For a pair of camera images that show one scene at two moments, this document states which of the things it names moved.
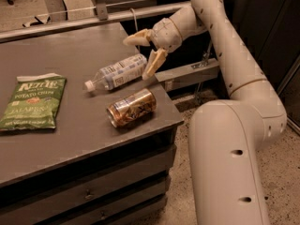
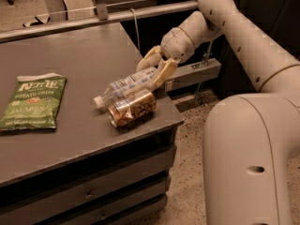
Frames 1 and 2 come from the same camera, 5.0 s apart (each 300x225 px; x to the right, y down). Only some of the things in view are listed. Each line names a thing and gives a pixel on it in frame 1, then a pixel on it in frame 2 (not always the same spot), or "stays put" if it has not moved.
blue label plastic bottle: x=124 y=71 → x=127 y=87
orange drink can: x=131 y=108 stays put
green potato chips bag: x=34 y=102 stays put
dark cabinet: x=268 y=22 stays put
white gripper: x=164 y=34 → x=174 y=46
